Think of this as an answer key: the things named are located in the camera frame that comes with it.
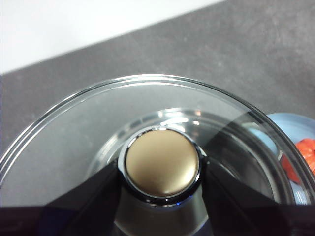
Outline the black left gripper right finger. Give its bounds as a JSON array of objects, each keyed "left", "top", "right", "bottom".
[{"left": 202, "top": 161, "right": 315, "bottom": 236}]

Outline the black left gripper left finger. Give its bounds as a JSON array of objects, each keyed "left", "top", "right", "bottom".
[{"left": 0, "top": 164, "right": 123, "bottom": 236}]

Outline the orange pumpkin with green stem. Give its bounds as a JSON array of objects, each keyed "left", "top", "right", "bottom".
[{"left": 281, "top": 138, "right": 315, "bottom": 184}]

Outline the glass lid with green knob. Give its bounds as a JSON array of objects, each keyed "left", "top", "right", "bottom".
[{"left": 0, "top": 73, "right": 315, "bottom": 236}]

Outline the blue round plate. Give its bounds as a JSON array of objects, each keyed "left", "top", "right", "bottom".
[{"left": 246, "top": 112, "right": 315, "bottom": 206}]

